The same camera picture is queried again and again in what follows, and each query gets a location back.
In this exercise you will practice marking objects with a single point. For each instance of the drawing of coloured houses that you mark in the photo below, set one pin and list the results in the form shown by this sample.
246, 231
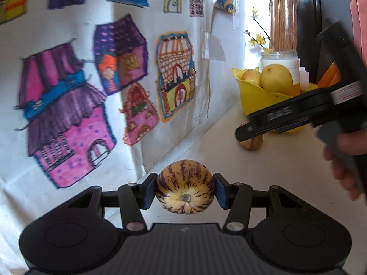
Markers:
86, 91

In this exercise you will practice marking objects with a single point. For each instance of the yellow plastic bowl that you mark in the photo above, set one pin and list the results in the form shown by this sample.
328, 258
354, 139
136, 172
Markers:
252, 97

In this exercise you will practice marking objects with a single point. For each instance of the wooden door frame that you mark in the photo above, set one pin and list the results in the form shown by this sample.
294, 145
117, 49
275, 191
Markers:
282, 11

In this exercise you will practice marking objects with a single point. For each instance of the yellow flower twig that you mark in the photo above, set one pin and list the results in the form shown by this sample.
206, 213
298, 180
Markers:
259, 38

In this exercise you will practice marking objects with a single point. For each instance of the yellow striped pepino melon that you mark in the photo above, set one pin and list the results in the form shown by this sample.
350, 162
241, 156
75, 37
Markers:
185, 183

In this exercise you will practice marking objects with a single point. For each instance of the pale brown pepino melon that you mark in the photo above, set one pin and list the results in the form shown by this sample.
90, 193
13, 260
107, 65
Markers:
253, 144

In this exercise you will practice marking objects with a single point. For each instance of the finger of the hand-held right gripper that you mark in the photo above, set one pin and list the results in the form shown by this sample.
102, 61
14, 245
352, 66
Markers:
246, 131

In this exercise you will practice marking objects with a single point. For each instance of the white paper roll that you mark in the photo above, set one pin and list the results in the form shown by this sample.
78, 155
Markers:
304, 77

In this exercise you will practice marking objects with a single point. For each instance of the white and orange glass jar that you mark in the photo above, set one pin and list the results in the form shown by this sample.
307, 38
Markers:
289, 63

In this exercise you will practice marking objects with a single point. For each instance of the yellow-red apple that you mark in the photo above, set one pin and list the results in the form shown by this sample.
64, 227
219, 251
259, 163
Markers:
251, 76

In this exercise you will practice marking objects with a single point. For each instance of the wall poster orange dress figure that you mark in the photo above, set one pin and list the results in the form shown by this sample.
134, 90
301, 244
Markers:
359, 20

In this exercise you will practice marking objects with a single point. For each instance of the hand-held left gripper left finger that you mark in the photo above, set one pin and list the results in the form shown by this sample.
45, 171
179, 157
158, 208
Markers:
149, 192

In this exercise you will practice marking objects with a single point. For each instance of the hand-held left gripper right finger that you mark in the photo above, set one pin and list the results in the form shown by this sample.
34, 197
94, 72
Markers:
222, 192

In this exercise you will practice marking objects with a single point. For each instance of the yellow pear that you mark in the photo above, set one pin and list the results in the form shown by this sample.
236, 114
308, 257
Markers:
276, 78

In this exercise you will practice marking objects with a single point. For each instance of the person's right hand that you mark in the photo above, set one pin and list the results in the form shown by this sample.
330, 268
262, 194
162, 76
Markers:
354, 146

